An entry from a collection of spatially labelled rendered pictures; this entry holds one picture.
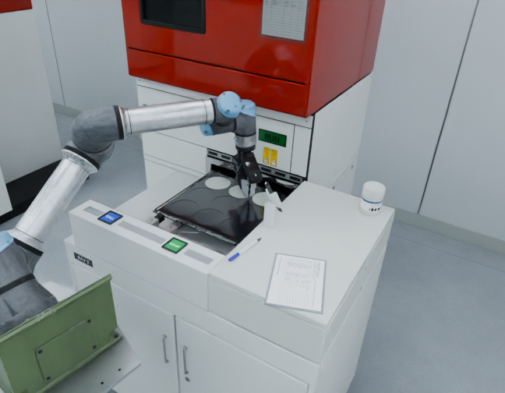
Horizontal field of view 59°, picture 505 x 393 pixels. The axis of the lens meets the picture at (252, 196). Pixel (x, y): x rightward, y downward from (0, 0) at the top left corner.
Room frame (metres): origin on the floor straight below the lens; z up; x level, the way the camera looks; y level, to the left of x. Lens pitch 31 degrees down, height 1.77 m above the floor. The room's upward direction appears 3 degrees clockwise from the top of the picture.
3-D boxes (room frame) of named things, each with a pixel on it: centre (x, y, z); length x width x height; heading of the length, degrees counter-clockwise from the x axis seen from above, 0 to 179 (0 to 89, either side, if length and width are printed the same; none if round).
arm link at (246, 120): (1.42, 0.04, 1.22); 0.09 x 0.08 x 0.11; 115
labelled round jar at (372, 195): (1.28, -0.40, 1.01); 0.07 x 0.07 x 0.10
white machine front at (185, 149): (1.67, 0.16, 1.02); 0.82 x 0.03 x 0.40; 61
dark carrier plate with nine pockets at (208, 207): (1.38, 0.10, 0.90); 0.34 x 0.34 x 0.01; 61
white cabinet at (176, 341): (1.25, 0.08, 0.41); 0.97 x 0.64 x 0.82; 61
